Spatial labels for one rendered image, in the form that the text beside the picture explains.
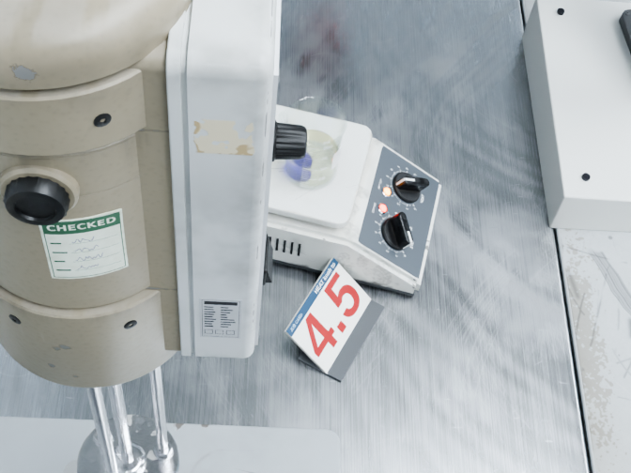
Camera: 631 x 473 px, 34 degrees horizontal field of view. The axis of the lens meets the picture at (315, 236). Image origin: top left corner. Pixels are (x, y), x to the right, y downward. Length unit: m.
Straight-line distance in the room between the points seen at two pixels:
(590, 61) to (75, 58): 0.88
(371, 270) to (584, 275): 0.22
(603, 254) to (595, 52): 0.23
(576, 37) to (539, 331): 0.34
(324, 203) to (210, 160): 0.57
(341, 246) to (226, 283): 0.51
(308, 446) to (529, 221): 0.34
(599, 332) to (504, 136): 0.24
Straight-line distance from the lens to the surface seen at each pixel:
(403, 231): 0.95
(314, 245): 0.94
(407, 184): 0.98
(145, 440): 0.72
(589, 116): 1.09
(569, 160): 1.05
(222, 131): 0.35
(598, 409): 0.98
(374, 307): 0.97
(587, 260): 1.06
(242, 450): 0.89
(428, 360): 0.96
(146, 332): 0.46
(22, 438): 0.91
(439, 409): 0.94
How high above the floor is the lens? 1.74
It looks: 56 degrees down
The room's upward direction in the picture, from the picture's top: 8 degrees clockwise
